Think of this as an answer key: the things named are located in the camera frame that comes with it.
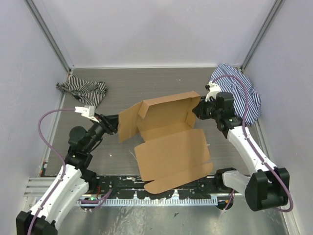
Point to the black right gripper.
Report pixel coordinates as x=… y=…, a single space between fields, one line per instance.
x=199 y=109

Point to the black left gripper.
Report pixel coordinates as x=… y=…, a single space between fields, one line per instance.
x=110 y=123

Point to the brown cardboard box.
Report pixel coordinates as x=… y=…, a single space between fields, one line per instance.
x=173 y=153

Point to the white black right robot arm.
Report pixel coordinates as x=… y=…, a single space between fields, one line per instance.
x=267 y=186

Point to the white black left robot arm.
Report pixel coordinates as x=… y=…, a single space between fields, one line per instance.
x=72 y=182

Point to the black white striped cloth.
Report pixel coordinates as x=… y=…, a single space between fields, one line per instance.
x=89 y=93

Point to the blue white striped cloth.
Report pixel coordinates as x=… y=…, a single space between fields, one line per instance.
x=247 y=102

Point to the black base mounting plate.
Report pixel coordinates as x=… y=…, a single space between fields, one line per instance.
x=129 y=186

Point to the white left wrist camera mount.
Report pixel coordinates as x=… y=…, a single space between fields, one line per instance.
x=87 y=112

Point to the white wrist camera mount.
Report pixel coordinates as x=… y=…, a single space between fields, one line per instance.
x=212 y=90
x=87 y=112

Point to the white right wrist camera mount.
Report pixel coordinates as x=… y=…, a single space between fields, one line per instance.
x=212 y=90

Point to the white slotted cable duct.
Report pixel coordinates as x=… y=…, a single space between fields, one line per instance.
x=174 y=201

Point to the aluminium rail beam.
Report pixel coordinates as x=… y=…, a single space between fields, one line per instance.
x=37 y=186

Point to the right aluminium corner post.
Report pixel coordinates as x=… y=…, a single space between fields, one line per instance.
x=277 y=4

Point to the aluminium corner post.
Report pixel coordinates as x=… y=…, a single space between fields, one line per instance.
x=277 y=4
x=48 y=34

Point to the left aluminium corner post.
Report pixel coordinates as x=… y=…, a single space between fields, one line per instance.
x=48 y=34

